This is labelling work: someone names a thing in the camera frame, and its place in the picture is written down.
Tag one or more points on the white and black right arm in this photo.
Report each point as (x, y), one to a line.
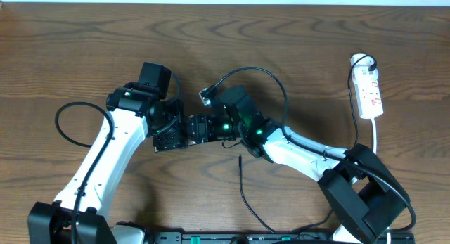
(361, 191)

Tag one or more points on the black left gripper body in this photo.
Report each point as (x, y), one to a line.
(172, 120)

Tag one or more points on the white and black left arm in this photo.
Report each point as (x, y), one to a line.
(79, 212)

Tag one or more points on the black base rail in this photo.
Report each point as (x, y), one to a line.
(172, 237)

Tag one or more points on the white power strip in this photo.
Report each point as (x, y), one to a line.
(365, 75)

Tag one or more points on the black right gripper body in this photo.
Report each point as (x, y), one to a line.
(209, 126)

